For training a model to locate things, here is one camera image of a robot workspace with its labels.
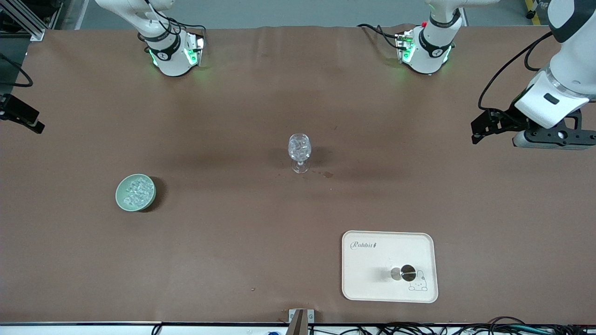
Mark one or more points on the steel double jigger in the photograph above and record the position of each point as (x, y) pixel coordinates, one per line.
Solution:
(408, 273)

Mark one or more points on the grey metal camera bracket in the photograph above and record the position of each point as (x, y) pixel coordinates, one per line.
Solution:
(300, 321)

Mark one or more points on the clear stemmed wine glass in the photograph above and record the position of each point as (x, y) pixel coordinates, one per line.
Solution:
(299, 146)

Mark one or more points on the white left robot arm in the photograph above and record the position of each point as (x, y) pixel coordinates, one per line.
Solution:
(430, 58)

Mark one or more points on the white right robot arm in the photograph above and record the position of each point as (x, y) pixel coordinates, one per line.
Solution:
(172, 60)

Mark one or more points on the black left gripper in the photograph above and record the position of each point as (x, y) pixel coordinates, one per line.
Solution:
(508, 117)

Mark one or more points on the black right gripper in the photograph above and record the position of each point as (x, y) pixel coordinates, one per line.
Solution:
(17, 111)

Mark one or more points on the cream rabbit print tray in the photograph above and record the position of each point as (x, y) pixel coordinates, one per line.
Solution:
(368, 260)

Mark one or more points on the aluminium frame post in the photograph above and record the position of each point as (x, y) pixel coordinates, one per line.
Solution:
(28, 23)

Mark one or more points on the green ceramic bowl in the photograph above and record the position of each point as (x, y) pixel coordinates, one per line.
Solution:
(121, 197)

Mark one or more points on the brown table cover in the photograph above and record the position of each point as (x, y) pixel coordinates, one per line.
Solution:
(233, 256)

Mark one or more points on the clear ice cube pile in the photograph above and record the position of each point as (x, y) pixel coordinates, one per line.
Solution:
(136, 190)

